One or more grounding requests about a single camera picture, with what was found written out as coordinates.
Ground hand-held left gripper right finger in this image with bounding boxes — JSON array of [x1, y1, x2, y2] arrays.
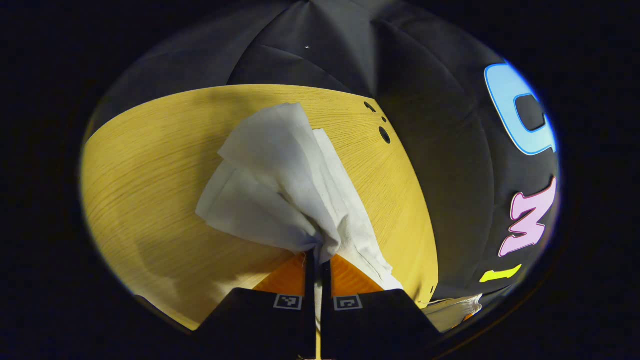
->
[[320, 254, 442, 359]]

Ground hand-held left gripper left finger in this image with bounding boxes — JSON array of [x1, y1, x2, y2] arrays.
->
[[197, 251, 317, 359]]

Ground white jeans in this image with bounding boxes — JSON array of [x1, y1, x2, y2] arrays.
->
[[195, 102, 484, 334]]

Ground black backdrop cloth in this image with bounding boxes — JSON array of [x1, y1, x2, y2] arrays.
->
[[87, 0, 561, 307]]

